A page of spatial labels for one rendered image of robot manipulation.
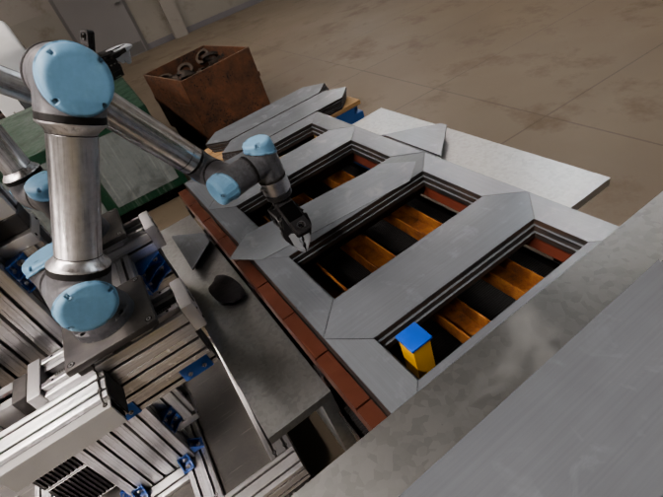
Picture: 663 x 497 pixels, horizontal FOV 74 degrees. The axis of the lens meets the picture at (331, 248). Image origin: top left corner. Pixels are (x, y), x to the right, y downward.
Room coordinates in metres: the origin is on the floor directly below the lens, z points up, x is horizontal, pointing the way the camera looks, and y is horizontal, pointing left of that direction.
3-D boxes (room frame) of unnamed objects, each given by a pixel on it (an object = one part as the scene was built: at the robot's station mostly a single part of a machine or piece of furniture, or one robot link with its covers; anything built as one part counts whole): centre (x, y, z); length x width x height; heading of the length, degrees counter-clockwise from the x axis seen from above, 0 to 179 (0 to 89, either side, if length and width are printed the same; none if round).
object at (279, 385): (1.28, 0.46, 0.67); 1.30 x 0.20 x 0.03; 21
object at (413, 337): (0.62, -0.10, 0.88); 0.06 x 0.06 x 0.02; 21
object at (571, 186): (1.56, -0.59, 0.74); 1.20 x 0.26 x 0.03; 21
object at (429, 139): (1.70, -0.53, 0.77); 0.45 x 0.20 x 0.04; 21
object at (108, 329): (0.88, 0.59, 1.09); 0.15 x 0.15 x 0.10
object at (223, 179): (0.99, 0.18, 1.22); 0.11 x 0.11 x 0.08; 31
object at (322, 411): (1.31, 0.38, 0.48); 1.30 x 0.04 x 0.35; 21
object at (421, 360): (0.62, -0.10, 0.78); 0.05 x 0.05 x 0.19; 21
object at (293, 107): (2.31, 0.03, 0.82); 0.80 x 0.40 x 0.06; 111
